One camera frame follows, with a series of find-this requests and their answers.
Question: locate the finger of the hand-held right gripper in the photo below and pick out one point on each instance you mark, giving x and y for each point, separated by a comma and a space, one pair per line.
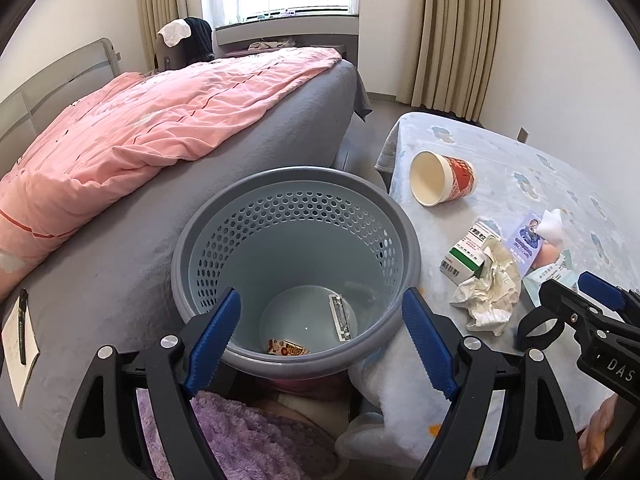
602, 287
560, 297

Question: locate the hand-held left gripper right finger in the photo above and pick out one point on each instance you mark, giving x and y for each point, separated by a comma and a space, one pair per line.
425, 340

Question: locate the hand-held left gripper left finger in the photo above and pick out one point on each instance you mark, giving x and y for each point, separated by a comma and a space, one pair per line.
215, 340

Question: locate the purple toothpaste box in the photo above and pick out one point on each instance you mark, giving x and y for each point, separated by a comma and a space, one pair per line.
522, 247

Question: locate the white tissue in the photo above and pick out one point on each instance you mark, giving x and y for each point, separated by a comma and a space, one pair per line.
551, 222

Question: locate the grey perforated plastic basket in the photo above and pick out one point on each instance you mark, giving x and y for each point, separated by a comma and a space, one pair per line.
300, 270

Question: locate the person's right hand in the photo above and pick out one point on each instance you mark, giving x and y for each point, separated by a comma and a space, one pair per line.
600, 430

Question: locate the light teal packet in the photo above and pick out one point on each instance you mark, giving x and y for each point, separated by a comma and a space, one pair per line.
550, 280

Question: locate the crumpled white paper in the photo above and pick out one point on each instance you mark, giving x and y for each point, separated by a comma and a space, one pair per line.
487, 290

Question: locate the red snack wrapper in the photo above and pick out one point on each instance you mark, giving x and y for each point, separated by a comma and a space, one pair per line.
287, 348

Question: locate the white flat strip package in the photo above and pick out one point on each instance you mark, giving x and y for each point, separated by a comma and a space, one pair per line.
339, 317

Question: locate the green and white medicine box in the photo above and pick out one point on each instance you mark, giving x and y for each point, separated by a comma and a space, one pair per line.
462, 255

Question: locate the purple fluffy cloth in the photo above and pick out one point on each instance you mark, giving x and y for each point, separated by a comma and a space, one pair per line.
260, 440

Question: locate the bed with grey sheet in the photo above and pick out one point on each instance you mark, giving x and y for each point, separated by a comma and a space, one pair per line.
150, 240

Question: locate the small table with blue cloth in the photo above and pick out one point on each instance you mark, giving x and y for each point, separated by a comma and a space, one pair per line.
525, 175

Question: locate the red and white paper cup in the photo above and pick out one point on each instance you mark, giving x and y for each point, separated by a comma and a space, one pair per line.
430, 177

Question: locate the black pen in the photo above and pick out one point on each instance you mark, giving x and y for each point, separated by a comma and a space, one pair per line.
22, 325

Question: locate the white notepad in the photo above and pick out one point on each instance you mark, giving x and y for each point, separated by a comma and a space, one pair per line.
15, 365

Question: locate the pink quilt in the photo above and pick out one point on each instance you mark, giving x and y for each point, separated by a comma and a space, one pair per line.
125, 135

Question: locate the brown chair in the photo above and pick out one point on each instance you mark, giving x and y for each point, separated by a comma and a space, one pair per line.
167, 55

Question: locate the clothes pile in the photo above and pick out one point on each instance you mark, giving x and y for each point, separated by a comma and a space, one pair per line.
267, 46

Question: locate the dark jacket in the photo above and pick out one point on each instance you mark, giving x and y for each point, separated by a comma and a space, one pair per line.
200, 40

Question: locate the grey headboard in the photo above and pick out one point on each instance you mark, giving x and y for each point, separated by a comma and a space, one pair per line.
55, 80

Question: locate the white cloth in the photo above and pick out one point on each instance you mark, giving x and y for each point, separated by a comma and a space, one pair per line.
172, 32

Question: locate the grey window sill bench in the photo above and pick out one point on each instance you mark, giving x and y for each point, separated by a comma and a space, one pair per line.
285, 30

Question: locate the wall socket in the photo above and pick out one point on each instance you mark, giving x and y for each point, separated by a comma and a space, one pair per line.
523, 135

